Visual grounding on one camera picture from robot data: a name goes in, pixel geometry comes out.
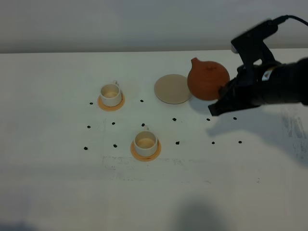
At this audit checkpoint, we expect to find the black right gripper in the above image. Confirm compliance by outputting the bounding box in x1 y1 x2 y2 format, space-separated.
208 61 306 116

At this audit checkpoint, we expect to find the brown clay teapot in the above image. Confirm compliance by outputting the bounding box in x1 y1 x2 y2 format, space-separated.
187 58 230 101

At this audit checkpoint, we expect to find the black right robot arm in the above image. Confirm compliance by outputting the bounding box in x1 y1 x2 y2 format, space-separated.
208 58 308 116

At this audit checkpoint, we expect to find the beige teapot saucer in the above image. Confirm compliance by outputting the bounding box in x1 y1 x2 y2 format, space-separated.
154 74 192 104

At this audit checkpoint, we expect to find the near white teacup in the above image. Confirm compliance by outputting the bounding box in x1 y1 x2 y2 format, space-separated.
133 126 158 157

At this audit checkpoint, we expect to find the white teacup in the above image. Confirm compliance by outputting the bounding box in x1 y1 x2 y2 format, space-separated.
133 126 158 157
100 80 122 107

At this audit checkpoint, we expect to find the near orange coaster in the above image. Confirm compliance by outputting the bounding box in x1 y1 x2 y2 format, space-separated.
130 141 161 162

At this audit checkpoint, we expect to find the orange coaster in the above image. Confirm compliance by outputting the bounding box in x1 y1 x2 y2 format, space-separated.
130 141 161 162
97 93 125 112

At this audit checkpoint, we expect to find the far white teacup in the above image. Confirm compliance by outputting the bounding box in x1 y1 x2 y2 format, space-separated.
100 80 122 107

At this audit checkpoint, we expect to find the far orange coaster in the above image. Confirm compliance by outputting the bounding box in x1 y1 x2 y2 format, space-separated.
97 93 125 112

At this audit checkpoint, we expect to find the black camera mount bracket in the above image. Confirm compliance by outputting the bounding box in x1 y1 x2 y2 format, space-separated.
231 19 278 73

